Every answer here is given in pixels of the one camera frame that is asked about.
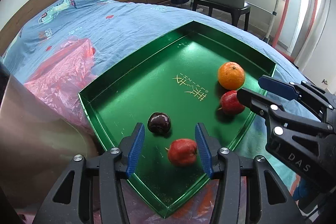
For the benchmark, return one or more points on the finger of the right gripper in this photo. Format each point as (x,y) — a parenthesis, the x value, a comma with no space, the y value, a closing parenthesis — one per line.
(283,88)
(274,112)

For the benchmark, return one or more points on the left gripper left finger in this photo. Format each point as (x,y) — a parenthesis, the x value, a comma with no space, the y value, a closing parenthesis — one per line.
(70,200)

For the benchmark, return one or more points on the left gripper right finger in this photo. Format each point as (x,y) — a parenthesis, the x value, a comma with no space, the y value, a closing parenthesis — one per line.
(268,199)

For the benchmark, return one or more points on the red plum right side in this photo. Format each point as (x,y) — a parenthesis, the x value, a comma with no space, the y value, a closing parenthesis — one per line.
(229,103)

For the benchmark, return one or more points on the red plum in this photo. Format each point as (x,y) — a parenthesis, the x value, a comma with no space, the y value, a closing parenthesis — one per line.
(182,152)
(229,103)

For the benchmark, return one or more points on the orange in tray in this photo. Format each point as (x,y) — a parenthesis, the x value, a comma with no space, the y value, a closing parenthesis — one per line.
(231,76)

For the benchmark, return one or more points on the pink hoop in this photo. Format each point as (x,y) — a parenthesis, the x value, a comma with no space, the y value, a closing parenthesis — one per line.
(296,22)

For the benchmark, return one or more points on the black steel electric kettle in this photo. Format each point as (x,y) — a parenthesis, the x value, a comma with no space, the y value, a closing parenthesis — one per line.
(37,144)

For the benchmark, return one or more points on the green metal tray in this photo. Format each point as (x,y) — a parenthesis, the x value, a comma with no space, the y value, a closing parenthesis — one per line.
(176,74)

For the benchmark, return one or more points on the dark purple plum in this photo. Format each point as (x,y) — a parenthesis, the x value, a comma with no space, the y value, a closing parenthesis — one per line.
(159,123)

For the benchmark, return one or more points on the red plum front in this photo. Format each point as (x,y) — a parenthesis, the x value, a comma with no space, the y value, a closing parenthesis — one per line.
(182,152)

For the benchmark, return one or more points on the blue patterned bedsheet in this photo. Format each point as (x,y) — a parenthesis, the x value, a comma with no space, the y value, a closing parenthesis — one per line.
(106,20)

